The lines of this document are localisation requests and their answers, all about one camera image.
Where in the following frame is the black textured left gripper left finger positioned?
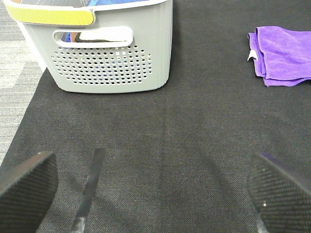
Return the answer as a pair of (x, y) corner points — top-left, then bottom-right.
(0, 151), (58, 233)

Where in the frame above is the black textured left gripper right finger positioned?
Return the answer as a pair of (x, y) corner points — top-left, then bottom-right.
(247, 153), (311, 233)

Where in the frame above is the purple towel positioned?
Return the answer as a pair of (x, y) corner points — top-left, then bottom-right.
(247, 26), (311, 87)

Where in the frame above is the thin black metal blade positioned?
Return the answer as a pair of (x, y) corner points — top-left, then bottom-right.
(70, 148), (105, 233)

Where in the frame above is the black woven table mat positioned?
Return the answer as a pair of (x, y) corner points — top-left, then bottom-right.
(0, 0), (311, 233)

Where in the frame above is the grey perforated plastic basket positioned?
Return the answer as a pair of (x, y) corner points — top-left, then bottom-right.
(4, 0), (173, 94)

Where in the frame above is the blue towel in basket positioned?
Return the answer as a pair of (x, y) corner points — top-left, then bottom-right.
(87, 0), (145, 6)

